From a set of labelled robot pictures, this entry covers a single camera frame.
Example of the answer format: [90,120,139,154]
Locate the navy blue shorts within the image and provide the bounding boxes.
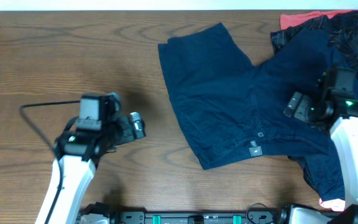
[158,24,328,169]

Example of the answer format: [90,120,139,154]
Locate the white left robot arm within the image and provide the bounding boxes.
[35,112,145,223]

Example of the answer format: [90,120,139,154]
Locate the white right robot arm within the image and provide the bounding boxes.
[278,92,358,224]

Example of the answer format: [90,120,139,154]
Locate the blue garment in pile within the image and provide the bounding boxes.
[292,67,358,201]

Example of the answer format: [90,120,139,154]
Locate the coral pink garment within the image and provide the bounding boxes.
[280,10,351,30]

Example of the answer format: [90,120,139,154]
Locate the black striped garment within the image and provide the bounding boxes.
[270,10,358,69]

